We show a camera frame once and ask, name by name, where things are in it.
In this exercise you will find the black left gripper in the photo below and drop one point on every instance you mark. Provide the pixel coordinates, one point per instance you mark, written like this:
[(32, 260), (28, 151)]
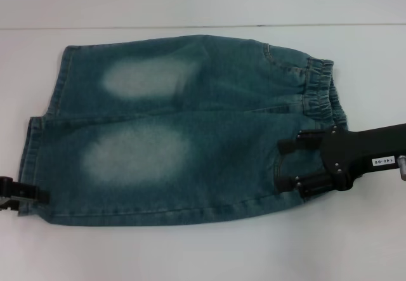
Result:
[(4, 186)]

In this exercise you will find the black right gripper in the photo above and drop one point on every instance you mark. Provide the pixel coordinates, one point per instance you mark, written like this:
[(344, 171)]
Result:
[(364, 154)]

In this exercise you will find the blue denim shorts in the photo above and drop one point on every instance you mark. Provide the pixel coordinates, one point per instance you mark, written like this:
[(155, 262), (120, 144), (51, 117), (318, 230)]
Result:
[(190, 135)]

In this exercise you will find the silver connector plug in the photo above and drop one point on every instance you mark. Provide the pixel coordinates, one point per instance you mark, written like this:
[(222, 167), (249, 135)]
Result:
[(403, 167)]

